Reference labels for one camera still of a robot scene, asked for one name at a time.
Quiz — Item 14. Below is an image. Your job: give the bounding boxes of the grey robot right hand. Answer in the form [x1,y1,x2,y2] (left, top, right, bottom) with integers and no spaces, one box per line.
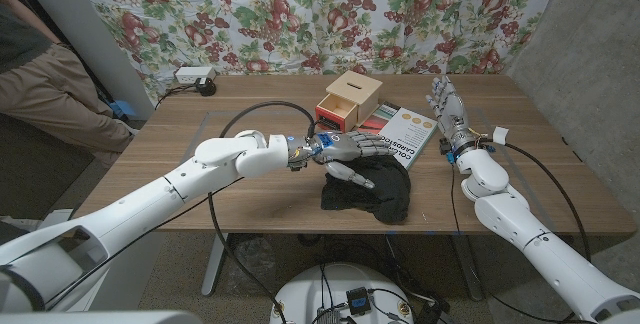
[425,75,479,158]

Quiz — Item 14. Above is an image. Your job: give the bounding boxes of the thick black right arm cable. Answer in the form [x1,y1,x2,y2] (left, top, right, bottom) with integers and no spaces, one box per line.
[482,136,593,262]

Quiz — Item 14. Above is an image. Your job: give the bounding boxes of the white power strip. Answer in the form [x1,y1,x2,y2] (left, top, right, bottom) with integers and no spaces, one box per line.
[174,66,217,85]

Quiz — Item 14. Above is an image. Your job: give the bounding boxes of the colored cardstock book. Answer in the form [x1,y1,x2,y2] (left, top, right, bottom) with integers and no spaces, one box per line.
[356,101,439,171]

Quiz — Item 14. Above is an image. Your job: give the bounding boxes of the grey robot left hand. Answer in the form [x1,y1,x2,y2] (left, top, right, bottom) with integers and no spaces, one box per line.
[288,130,397,190]

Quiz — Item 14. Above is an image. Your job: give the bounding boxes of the clear plastic bag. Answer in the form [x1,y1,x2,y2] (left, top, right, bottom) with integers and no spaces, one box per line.
[227,235,279,293]

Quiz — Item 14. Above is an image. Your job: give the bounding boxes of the fruit print backdrop cloth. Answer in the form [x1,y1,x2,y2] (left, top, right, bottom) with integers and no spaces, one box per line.
[64,0,566,104]

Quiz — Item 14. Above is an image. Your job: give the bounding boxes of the thin black adapter cable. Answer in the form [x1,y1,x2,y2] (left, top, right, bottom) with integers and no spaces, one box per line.
[153,83,201,111]

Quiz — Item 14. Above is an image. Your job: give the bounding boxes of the wooden box with slot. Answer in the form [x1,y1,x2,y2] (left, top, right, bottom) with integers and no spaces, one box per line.
[325,69,384,125]

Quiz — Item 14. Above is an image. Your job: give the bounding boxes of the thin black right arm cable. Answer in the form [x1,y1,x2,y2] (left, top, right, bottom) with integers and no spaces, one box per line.
[447,161,604,323]

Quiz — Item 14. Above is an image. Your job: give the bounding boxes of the white pillar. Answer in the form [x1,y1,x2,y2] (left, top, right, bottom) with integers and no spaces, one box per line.
[9,0,157,121]

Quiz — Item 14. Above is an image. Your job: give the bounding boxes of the person in khaki trousers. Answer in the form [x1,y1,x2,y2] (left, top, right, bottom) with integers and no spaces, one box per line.
[0,0,134,166]

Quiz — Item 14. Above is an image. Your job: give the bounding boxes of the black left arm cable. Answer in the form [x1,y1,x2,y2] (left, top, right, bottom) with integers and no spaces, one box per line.
[44,99,317,324]

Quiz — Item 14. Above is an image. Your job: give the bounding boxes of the black shorts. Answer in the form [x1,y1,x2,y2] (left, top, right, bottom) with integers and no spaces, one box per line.
[319,153,413,226]

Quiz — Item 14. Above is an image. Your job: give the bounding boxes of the black module with blue label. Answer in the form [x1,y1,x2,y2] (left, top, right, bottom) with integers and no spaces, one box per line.
[345,286,373,316]

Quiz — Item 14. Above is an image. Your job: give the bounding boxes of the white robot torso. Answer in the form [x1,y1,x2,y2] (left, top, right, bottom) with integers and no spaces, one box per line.
[269,262,416,324]

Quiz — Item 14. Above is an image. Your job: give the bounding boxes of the blue floor object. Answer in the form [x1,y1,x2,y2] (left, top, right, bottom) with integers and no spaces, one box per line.
[108,99,137,120]

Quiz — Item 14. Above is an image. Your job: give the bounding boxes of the black power adapter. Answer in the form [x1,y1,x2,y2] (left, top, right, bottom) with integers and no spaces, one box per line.
[195,77,218,98]

